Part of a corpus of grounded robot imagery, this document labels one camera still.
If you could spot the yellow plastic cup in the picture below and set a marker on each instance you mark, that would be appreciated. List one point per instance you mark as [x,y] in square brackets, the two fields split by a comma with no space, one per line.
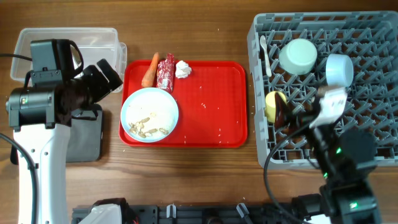
[270,109]

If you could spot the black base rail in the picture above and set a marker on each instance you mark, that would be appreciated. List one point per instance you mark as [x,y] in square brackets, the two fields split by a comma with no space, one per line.
[261,214]

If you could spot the red snack wrapper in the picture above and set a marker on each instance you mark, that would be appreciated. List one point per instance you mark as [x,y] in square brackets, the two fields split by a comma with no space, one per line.
[166,73]

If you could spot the grey dishwasher rack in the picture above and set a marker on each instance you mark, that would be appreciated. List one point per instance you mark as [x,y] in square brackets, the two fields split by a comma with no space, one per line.
[369,38]

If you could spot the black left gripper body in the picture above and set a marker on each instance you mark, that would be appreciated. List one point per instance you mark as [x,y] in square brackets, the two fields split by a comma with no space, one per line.
[92,86]

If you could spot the crumpled white tissue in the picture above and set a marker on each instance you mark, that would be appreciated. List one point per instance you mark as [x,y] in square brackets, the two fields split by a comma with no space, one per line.
[182,69]

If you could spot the clear plastic bin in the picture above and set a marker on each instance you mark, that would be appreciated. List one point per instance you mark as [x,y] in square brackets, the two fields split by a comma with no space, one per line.
[94,43]

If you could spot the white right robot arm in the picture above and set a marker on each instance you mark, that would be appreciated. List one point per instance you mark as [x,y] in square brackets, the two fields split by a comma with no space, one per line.
[345,161]

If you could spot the white plastic spoon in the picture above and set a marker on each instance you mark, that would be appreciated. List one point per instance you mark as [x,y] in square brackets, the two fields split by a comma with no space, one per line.
[263,43]

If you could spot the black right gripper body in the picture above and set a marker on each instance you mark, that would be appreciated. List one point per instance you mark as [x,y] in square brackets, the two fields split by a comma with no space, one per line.
[304,121]

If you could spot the black plastic bin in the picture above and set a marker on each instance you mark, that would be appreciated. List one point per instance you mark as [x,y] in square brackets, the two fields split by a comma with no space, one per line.
[80,143]

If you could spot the light blue plate with scraps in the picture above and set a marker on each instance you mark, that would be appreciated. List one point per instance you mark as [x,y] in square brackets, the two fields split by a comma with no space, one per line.
[149,115]

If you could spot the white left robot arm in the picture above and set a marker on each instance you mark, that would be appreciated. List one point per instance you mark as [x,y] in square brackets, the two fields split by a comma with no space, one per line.
[42,187]

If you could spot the green bowl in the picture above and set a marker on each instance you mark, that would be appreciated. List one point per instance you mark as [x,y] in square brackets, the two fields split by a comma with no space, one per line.
[298,57]

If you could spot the orange carrot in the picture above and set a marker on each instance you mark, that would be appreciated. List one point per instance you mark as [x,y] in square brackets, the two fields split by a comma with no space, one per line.
[148,78]

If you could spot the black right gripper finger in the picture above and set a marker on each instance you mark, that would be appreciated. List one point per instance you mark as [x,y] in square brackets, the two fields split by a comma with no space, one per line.
[281,108]
[286,121]

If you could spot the light blue bowl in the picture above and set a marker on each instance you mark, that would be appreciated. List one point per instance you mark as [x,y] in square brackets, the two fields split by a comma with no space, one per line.
[339,70]

